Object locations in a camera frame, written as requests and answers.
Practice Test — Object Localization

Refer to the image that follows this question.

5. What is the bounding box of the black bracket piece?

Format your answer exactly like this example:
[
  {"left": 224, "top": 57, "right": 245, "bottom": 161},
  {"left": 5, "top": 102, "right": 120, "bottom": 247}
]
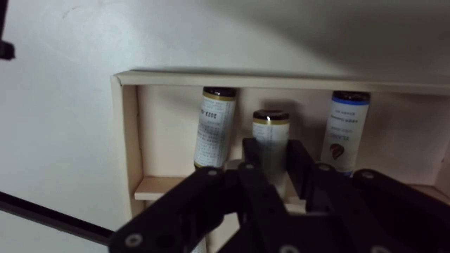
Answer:
[{"left": 0, "top": 0, "right": 16, "bottom": 60}]

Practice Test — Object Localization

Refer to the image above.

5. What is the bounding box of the white bottle blue band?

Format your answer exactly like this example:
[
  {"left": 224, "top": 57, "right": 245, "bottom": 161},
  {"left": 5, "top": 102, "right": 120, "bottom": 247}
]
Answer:
[{"left": 319, "top": 90, "right": 372, "bottom": 178}]

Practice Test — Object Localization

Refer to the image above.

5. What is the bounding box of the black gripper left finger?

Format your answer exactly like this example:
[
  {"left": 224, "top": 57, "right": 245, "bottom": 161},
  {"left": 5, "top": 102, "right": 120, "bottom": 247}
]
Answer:
[{"left": 108, "top": 136, "right": 288, "bottom": 253}]

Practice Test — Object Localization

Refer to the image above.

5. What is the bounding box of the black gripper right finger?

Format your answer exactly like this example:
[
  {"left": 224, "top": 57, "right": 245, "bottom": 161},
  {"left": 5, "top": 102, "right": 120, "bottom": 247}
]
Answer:
[{"left": 285, "top": 137, "right": 450, "bottom": 253}]

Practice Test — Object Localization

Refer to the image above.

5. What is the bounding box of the shallow wooden compartment tray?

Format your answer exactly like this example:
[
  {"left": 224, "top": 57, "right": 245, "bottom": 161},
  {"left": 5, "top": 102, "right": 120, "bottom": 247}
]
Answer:
[{"left": 109, "top": 67, "right": 450, "bottom": 253}]

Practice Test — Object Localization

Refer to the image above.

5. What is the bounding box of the white bottle yellow band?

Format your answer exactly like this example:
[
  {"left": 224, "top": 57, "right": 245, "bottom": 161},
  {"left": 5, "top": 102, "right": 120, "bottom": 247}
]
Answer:
[{"left": 192, "top": 85, "right": 238, "bottom": 170}]

